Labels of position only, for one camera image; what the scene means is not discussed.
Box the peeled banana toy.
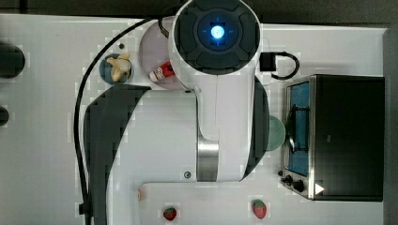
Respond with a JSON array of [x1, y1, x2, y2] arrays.
[[106, 53, 131, 83]]

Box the red strawberry toy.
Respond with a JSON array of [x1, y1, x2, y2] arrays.
[[252, 200, 267, 219], [163, 207, 177, 221]]

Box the red ketchup bottle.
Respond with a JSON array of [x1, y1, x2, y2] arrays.
[[149, 61, 175, 82]]

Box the small blue bowl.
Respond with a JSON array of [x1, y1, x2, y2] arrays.
[[99, 53, 128, 84]]

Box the black round burner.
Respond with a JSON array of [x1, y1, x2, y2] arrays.
[[0, 43, 25, 79]]

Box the black toaster oven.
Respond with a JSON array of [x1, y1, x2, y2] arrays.
[[279, 74, 385, 202]]

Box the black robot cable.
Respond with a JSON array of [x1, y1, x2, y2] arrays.
[[73, 17, 158, 225]]

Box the green perforated strainer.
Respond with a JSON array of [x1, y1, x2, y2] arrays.
[[267, 115, 285, 151]]

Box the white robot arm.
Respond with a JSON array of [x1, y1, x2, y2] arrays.
[[83, 0, 269, 225]]

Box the pink round plate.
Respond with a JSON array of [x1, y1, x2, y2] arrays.
[[139, 16, 183, 90]]

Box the black camera with cable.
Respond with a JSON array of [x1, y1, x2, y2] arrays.
[[259, 52, 300, 81]]

